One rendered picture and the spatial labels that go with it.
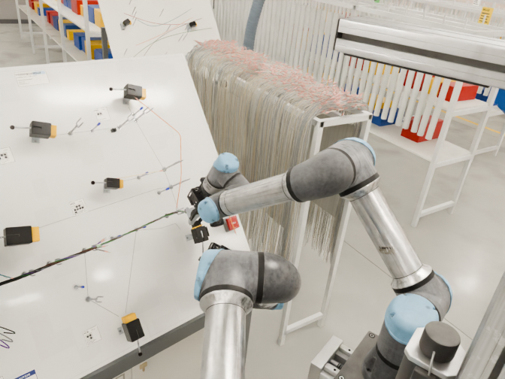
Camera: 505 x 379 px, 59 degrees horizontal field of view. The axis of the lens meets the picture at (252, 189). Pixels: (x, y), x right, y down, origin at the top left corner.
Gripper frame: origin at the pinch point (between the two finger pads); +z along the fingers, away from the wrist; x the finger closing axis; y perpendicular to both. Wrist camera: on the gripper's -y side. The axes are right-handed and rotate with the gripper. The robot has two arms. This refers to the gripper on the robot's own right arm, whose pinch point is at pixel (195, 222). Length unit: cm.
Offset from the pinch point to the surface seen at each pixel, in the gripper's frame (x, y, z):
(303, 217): -72, -4, 23
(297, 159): -67, 16, -1
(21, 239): 59, 8, -7
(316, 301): -124, -35, 109
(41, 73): 37, 61, -20
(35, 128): 46, 38, -19
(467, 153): -319, 10, 49
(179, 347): 11.2, -32.5, 36.1
